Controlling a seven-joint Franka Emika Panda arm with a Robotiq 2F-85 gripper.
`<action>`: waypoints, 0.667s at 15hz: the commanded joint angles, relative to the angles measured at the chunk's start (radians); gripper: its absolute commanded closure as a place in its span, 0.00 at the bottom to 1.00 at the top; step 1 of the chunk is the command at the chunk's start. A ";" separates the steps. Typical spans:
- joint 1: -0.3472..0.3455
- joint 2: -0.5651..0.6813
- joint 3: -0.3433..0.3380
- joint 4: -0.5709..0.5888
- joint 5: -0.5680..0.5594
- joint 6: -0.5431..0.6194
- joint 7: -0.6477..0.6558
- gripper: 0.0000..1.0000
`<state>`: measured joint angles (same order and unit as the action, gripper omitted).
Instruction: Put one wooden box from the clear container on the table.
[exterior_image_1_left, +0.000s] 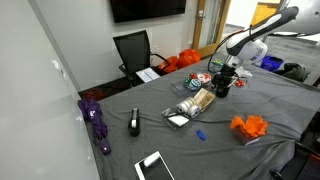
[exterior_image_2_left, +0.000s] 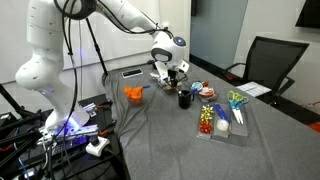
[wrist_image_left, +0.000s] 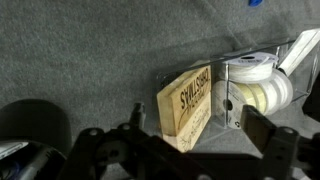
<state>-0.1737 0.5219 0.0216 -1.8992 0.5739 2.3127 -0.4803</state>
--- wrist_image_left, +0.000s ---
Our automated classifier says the white flat card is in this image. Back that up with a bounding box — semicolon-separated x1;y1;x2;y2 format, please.
277;28;320;77

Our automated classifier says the clear container with dividers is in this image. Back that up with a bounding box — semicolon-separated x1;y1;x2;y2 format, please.
155;37;320;132

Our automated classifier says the small blue clip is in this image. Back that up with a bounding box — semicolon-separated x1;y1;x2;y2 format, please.
248;0;264;8

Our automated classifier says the wide white ribbon spool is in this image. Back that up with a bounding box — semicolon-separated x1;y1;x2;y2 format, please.
261;68;294;112

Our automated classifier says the wooden block with snowflake print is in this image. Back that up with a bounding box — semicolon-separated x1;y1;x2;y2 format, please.
162;96;213;154

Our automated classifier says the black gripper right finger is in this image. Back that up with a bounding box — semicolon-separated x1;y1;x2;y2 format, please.
240;104;278;155

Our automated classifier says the grey pen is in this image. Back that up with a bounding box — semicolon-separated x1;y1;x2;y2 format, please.
16;146;58;180

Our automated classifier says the wooden block with Christmas text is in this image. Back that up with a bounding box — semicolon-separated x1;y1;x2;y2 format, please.
156;65;213;137

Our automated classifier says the cream ribbon spool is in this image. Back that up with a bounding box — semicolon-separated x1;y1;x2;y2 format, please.
211;79;268;130

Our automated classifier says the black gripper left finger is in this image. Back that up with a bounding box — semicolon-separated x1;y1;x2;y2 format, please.
129;102;147;130

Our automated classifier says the black pen cup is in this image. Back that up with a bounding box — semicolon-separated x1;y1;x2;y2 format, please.
0;99;73;180

